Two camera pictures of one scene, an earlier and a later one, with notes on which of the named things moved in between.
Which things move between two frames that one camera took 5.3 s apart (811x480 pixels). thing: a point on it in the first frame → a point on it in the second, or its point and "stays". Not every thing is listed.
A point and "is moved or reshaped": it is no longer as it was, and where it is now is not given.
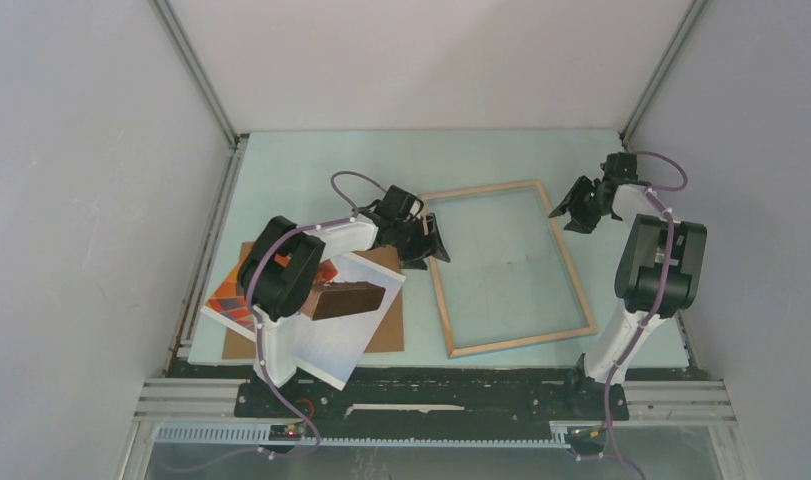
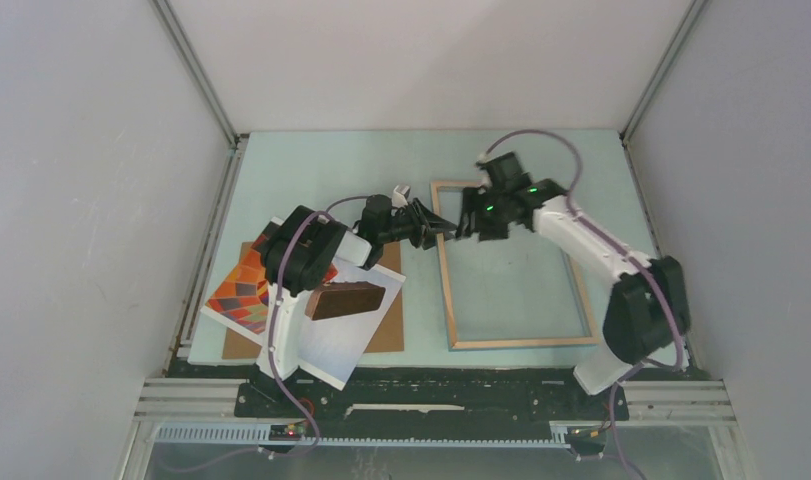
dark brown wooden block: (335, 299) stays
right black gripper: (581, 222) → (473, 199)
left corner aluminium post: (198, 72) stays
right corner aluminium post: (680, 37) stays
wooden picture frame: (510, 282) is moved or reshaped
